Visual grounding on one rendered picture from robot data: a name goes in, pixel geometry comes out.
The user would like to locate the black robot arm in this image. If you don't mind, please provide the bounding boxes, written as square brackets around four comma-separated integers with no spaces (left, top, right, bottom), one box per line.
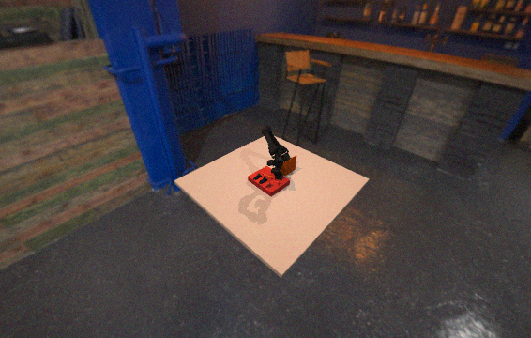
[261,126,291,167]

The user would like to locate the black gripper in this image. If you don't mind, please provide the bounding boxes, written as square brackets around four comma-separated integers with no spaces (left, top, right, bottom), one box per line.
[271,160,281,176]

